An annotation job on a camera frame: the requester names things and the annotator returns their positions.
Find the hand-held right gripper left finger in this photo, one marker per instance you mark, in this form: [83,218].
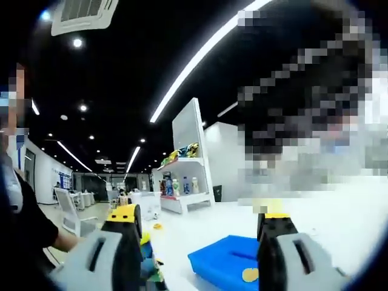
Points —
[88,266]

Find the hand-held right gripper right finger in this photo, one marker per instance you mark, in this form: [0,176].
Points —
[291,266]

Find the yellow potato chips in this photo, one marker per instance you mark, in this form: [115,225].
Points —
[250,274]

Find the black chip container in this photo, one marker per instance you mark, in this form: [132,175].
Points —
[151,266]

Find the yellow container lid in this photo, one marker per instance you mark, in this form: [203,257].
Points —
[145,238]

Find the blue plastic box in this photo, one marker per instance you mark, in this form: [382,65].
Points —
[218,257]

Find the clear plastic container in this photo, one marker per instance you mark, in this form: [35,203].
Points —
[145,206]

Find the white chair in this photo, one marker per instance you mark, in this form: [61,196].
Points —
[69,212]

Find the person's black clothing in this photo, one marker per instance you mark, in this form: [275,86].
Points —
[27,230]

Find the small yellow item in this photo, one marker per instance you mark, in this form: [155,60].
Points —
[158,226]

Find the black waste bin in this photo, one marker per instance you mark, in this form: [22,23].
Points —
[217,193]

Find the green white drink bottle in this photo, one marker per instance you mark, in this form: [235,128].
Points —
[175,187]

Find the blue white drink bottle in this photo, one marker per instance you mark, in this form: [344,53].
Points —
[186,185]

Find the green snack bag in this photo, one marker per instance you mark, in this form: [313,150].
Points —
[169,157]

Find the yellow black snack bag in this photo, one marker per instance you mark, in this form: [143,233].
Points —
[189,150]

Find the white display shelf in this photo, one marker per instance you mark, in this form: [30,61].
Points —
[185,127]

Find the curved ceiling light strip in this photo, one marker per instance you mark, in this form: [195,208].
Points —
[194,63]

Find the ceiling air conditioner vent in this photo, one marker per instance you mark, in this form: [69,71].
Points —
[85,15]

